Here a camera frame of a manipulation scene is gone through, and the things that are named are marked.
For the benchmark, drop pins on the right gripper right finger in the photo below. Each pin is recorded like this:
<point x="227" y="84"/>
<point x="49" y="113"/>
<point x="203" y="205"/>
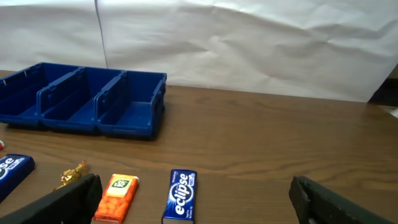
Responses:
<point x="323" y="205"/>

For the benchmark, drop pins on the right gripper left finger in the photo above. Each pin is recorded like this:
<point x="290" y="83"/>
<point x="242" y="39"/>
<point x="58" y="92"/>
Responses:
<point x="68" y="202"/>

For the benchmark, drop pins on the gold wrapped candy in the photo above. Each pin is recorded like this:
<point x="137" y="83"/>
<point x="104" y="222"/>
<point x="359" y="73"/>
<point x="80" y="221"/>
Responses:
<point x="71" y="175"/>

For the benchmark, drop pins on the blue candy pack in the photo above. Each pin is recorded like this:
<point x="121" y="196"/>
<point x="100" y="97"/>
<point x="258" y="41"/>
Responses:
<point x="14" y="171"/>
<point x="181" y="196"/>

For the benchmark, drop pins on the blue tray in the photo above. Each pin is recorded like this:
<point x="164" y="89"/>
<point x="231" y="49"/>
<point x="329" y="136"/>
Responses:
<point x="130" y="121"/>

